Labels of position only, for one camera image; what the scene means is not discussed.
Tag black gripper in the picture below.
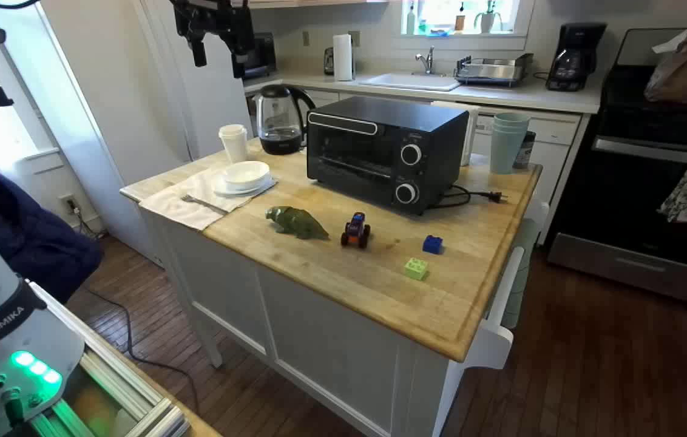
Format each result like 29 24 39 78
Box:
169 0 255 78

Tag green dinosaur toy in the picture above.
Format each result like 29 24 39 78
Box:
264 205 328 239

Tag kitchen sink with faucet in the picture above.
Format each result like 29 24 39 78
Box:
363 47 455 92

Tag red blue toy truck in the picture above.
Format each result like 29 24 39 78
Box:
340 210 370 249

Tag blue toy brick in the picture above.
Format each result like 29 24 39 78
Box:
421 236 445 255

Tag green toy brick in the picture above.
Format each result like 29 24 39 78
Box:
402 256 430 282

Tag black kitchen stove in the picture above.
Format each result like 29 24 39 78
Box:
548 26 687 301

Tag glass electric kettle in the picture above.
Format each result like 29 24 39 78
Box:
255 85 316 154

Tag white paper cup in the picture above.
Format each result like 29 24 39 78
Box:
218 124 247 162

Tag paper towel roll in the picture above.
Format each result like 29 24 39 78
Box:
333 34 355 83

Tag white bowl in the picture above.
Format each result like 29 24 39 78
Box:
224 160 270 188

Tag silver fork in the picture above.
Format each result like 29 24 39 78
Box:
179 193 230 216

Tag black toaster oven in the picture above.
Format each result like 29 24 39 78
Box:
305 96 469 216

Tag grey dish rack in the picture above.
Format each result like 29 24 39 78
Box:
455 52 531 86

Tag dark blue chair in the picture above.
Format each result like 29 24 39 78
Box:
0 174 102 302

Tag stacked teal plastic cups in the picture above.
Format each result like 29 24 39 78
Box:
491 114 528 174

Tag black coffee maker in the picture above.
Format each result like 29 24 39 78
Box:
546 22 607 92

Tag brown paper bag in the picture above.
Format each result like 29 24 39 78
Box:
645 29 687 104

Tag toaster power cord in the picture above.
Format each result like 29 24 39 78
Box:
434 181 508 210

